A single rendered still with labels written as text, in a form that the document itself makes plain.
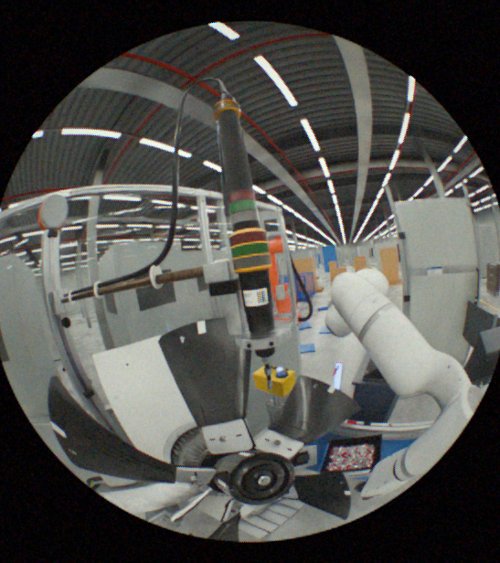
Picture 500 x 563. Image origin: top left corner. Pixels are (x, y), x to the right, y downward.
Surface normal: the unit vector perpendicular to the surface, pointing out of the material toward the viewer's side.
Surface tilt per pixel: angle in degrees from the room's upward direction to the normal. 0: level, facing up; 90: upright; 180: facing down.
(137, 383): 50
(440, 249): 89
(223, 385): 42
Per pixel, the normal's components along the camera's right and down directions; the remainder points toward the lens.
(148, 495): 0.45, -0.68
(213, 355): -0.15, -0.69
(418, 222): -0.67, 0.16
